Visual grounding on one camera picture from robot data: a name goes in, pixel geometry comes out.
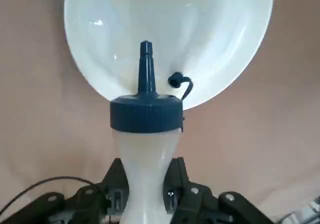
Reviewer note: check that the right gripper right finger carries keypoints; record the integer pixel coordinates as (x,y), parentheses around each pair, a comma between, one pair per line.
(200,206)

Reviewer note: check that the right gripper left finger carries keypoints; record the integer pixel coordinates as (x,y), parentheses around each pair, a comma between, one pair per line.
(87,204)

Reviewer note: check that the transparent blue-capped sauce bottle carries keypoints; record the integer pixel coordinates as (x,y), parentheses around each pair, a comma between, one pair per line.
(146,118)

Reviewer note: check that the white round plate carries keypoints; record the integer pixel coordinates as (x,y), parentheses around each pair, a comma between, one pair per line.
(175,21)

